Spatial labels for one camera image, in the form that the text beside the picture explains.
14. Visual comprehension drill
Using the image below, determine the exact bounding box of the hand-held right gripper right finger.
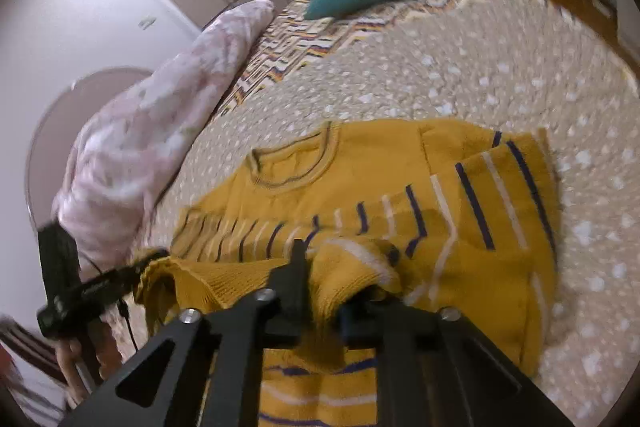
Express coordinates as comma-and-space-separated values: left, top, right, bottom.
336, 295, 576, 427

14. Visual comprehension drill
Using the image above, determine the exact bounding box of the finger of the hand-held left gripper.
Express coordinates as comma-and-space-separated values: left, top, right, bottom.
127, 249, 171, 279

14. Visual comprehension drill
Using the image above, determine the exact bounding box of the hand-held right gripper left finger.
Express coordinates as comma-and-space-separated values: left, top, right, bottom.
59, 239, 316, 427

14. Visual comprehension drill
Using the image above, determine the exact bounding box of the yellow striped knit sweater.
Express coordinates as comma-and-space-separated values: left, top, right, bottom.
133, 119, 560, 427

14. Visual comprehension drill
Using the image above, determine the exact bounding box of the striped sleeve forearm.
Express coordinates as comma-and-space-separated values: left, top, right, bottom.
0, 314, 68, 388

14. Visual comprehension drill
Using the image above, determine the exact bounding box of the person's left hand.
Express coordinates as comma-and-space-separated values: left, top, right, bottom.
55, 320, 124, 404

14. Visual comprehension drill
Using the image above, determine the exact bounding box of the pink floral blanket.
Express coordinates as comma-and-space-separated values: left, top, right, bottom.
52, 0, 276, 269

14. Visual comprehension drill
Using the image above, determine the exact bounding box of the zigzag patterned bed sheet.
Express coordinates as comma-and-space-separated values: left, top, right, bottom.
210, 0, 506, 124

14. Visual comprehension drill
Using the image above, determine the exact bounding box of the dotted beige bedspread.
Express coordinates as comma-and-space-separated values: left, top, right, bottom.
107, 0, 640, 427

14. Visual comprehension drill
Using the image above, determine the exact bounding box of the black cable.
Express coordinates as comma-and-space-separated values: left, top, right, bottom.
80, 252, 140, 354

